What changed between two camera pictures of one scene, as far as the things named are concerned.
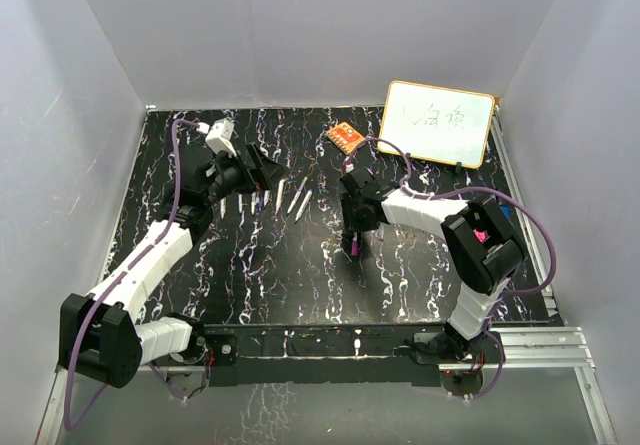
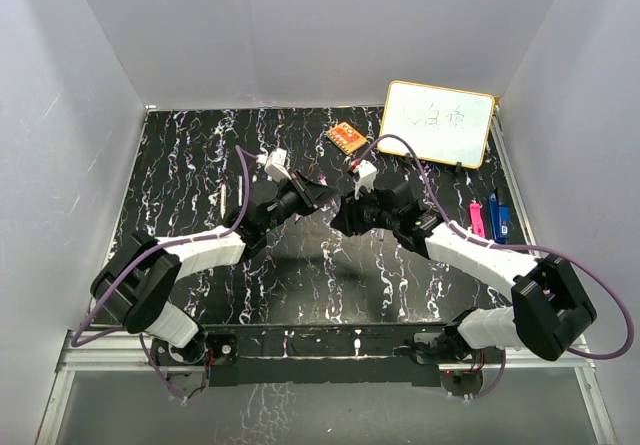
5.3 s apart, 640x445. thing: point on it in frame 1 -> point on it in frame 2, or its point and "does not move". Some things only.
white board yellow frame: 437,123 does not move
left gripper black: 264,173 -> 309,194
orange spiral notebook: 346,137 does not move
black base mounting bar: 321,353 does not move
